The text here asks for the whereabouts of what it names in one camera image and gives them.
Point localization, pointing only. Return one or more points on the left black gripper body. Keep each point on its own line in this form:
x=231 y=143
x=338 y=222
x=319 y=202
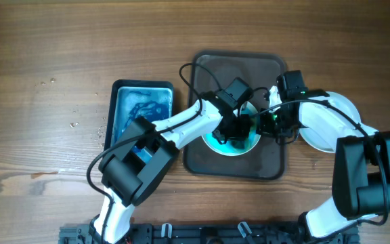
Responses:
x=237 y=129

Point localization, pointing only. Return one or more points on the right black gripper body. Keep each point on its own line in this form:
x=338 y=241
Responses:
x=275 y=123

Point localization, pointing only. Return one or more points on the white plate top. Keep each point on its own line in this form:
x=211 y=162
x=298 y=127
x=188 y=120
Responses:
x=226 y=149

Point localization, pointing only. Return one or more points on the white plate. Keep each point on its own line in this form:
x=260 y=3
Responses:
x=226 y=149
x=323 y=126

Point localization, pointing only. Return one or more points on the green scouring sponge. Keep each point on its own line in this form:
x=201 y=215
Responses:
x=240 y=145

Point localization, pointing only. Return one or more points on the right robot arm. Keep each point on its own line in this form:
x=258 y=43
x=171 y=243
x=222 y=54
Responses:
x=361 y=174

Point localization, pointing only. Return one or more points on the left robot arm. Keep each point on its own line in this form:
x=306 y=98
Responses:
x=135 y=165

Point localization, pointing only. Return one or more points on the dark brown serving tray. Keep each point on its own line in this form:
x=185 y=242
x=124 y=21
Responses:
x=267 y=160

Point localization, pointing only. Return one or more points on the black tub blue water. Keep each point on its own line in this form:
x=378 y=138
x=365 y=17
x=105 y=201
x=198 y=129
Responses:
x=131 y=99

